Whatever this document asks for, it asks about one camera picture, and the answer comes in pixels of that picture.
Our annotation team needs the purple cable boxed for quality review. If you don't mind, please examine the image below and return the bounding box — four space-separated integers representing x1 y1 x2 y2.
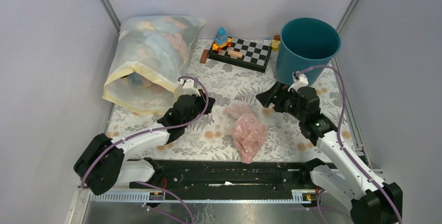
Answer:
294 65 403 224
80 76 210 189

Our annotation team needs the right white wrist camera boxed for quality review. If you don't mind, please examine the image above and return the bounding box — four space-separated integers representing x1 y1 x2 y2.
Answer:
288 72 309 92

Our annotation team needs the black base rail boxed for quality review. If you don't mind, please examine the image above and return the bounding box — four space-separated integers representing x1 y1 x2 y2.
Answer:
117 158 325 203

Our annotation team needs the aluminium frame rail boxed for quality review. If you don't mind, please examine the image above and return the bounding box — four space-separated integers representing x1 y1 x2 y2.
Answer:
76 168 389 205

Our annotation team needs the pink trash bag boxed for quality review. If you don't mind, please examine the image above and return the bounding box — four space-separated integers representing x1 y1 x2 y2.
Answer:
225 104 267 164

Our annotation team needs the light wooden block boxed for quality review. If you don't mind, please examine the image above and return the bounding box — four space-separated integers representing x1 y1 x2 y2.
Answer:
227 50 243 59

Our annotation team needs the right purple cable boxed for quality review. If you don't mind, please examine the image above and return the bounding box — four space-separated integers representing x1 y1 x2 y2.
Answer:
294 65 403 224

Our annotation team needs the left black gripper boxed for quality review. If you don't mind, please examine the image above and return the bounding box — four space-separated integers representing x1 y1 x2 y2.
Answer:
183 89 216 128

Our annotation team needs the teal plastic trash bin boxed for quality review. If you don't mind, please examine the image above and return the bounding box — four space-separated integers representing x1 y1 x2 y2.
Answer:
275 18 341 85

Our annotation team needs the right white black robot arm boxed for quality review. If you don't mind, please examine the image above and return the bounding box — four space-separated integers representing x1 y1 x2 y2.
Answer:
256 81 403 223

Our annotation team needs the reddish brown wooden block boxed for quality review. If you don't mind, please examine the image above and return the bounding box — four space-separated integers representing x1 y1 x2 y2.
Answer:
200 49 210 64

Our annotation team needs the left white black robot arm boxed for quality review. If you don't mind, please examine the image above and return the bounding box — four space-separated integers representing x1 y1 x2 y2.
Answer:
73 92 216 195

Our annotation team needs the colourful toy block train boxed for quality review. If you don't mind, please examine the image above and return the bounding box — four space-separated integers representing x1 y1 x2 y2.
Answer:
212 27 232 53

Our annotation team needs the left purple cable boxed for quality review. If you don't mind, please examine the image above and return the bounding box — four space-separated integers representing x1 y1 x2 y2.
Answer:
80 76 210 189

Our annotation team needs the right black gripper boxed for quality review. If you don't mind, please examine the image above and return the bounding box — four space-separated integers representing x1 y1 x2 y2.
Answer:
255 82 305 121

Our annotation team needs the yellow toy figure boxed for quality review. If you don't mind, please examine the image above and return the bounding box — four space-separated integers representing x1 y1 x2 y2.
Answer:
271 35 280 51

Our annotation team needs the floral patterned table mat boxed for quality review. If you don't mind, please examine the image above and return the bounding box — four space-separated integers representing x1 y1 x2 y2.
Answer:
105 40 342 162

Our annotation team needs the black white checkerboard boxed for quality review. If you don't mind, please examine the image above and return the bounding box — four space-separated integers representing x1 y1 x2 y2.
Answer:
208 37 272 73

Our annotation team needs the large translucent plastic bag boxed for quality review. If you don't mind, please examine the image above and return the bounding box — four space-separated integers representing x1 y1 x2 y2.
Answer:
103 15 205 115

